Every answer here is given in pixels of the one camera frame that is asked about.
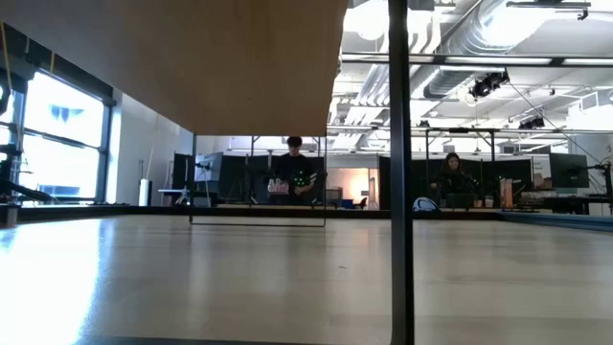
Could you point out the person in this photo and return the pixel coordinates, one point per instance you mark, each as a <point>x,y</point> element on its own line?
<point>293,167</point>
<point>452,179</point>

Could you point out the grey angled monitor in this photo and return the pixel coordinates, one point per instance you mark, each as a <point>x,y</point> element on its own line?
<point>211,167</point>

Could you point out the blue white bag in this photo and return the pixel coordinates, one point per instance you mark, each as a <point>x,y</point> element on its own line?
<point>425,205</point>

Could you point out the black overhead beam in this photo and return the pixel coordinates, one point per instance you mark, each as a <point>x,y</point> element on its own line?
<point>460,130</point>

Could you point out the white paper roll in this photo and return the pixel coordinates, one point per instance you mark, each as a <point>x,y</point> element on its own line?
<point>143,191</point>

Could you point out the orange cardboard box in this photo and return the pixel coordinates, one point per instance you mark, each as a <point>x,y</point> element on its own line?
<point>506,192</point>

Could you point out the black ceiling spotlight cluster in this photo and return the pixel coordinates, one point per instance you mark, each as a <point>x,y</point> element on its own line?
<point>488,85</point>

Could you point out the linear ceiling light bar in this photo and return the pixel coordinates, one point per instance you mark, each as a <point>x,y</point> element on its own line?
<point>479,60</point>

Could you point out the large window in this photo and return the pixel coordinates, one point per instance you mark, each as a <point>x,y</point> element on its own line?
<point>62,144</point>

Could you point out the black computer monitor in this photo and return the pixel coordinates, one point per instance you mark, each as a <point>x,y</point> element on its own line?
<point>569,170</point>

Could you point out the silver ceiling air duct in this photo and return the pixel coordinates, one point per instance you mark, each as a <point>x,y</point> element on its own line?
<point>471,38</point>

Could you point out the black metal bracket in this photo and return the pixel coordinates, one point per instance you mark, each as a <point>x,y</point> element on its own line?
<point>14,191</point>

